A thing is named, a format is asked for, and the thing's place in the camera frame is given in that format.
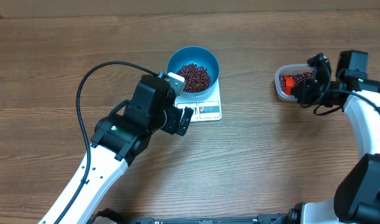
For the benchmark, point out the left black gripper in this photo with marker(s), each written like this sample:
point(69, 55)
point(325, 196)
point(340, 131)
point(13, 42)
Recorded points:
point(175, 114)

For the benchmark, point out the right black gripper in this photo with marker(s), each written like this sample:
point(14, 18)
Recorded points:
point(303, 97)

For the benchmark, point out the red measuring scoop blue handle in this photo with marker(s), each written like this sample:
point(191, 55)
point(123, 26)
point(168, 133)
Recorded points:
point(289, 84)

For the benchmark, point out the red beans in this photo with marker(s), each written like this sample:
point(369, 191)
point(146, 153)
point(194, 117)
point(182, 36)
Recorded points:
point(197, 78)

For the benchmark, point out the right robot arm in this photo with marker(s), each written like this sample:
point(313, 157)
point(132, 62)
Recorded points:
point(357, 198)

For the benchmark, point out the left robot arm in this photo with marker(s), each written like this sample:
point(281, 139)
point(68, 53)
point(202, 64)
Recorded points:
point(118, 139)

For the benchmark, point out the white digital kitchen scale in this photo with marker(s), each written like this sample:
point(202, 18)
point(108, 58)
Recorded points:
point(207, 107)

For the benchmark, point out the blue metal bowl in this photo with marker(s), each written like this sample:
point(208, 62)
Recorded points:
point(198, 55)

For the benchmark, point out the clear plastic bean container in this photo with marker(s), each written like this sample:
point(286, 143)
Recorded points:
point(289, 70)

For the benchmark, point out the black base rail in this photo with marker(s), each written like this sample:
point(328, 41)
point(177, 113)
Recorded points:
point(108, 216)

